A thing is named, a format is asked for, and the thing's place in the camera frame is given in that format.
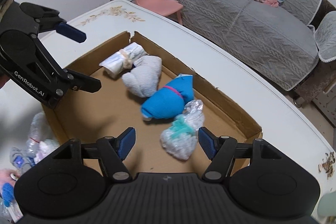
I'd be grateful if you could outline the blue sock bundle pink band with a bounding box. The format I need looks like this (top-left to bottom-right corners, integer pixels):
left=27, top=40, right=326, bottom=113
left=141, top=74, right=195, bottom=121

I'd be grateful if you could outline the white pink cloth item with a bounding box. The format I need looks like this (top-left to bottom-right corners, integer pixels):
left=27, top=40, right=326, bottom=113
left=34, top=140, right=59, bottom=161

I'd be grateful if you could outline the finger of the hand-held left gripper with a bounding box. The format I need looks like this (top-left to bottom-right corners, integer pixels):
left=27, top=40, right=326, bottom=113
left=20, top=2, right=87, bottom=43
left=29, top=35, right=102, bottom=109

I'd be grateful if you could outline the clear bag with teal cloth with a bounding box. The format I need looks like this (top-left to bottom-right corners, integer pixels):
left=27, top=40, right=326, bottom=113
left=160, top=99, right=205, bottom=161

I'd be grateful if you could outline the grey covered sofa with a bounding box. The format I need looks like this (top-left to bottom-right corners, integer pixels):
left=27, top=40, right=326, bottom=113
left=147, top=0, right=336, bottom=114

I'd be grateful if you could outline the grey quilted armrest cover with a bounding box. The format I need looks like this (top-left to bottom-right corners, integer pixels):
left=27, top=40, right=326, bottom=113
left=307, top=11, right=336, bottom=63

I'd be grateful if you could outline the clear plastic bag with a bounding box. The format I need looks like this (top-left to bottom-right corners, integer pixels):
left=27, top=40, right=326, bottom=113
left=28, top=111, right=59, bottom=151

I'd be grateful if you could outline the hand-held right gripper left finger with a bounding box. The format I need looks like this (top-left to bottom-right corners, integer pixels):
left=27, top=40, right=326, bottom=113
left=54, top=127, right=136, bottom=183

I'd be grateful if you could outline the grey sock bundle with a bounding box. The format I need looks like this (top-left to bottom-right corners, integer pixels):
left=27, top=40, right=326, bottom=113
left=121, top=55, right=163, bottom=98

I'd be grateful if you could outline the clear plastic packet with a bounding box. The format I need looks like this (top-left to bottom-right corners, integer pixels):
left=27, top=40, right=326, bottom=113
left=0, top=198, right=24, bottom=223

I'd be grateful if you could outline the white rolled cloth bundle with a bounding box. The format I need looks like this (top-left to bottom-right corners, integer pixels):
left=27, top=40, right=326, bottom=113
left=99, top=42, right=147, bottom=77

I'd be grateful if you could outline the grey quilted sofa cover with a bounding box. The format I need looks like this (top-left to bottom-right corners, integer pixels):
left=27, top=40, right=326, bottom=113
left=163, top=0, right=323, bottom=90

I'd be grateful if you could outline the shallow cardboard box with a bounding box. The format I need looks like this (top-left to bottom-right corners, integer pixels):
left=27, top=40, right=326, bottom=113
left=42, top=30, right=263, bottom=177

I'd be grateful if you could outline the pale green object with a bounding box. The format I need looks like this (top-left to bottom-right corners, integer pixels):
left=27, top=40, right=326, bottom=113
left=316, top=191, right=336, bottom=224

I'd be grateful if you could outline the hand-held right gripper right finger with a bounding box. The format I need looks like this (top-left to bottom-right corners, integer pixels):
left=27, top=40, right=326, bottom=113
left=198, top=127, right=279, bottom=183

